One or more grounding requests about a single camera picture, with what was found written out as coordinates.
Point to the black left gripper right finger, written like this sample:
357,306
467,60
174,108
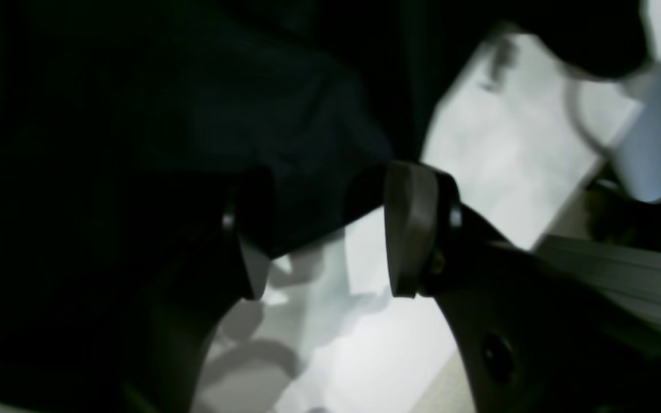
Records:
532,338

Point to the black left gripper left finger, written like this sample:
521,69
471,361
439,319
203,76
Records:
209,234

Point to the black t-shirt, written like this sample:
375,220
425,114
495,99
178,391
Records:
97,96

